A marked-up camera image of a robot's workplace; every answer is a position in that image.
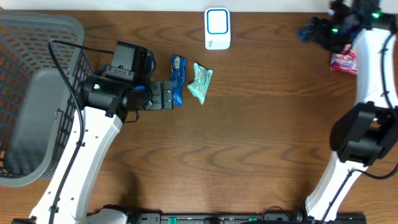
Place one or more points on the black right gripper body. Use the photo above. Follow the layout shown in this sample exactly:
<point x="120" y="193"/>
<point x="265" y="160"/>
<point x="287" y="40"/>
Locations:
<point x="330" y="36"/>

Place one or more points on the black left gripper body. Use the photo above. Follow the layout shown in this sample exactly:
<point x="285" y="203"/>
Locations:
<point x="166" y="95"/>

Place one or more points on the blue snack packet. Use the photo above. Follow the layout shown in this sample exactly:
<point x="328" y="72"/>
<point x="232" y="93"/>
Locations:
<point x="178" y="77"/>

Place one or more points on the red purple Carefree pad pack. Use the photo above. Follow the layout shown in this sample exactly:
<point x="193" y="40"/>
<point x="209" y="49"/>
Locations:
<point x="346" y="62"/>

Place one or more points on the green tissue pack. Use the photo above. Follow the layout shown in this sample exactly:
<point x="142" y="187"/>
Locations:
<point x="201" y="83"/>

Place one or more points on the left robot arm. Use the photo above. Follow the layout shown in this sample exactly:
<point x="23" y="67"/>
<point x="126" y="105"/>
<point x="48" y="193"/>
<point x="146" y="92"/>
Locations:
<point x="105" y="105"/>

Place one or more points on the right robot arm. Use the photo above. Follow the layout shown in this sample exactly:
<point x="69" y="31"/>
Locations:
<point x="368" y="131"/>

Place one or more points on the grey plastic basket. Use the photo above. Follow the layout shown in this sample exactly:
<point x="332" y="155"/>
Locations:
<point x="41" y="56"/>

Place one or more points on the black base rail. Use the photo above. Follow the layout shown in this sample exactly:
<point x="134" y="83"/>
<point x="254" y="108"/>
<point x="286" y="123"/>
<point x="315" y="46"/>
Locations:
<point x="217" y="218"/>

